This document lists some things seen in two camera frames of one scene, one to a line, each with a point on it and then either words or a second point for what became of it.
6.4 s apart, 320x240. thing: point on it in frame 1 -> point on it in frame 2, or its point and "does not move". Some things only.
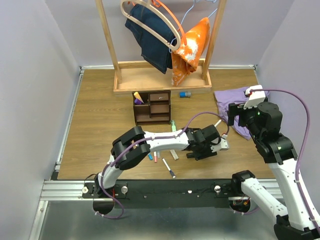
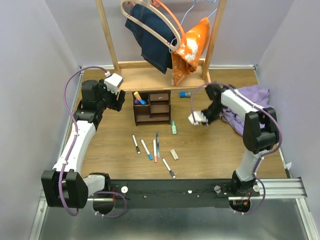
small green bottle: (173, 126) does not move
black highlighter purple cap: (137, 101) does not move
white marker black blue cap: (171, 173) does not move
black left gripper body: (204, 151) -> (108, 99)
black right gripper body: (246, 116) -> (211, 113)
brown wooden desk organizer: (156, 109) does not move
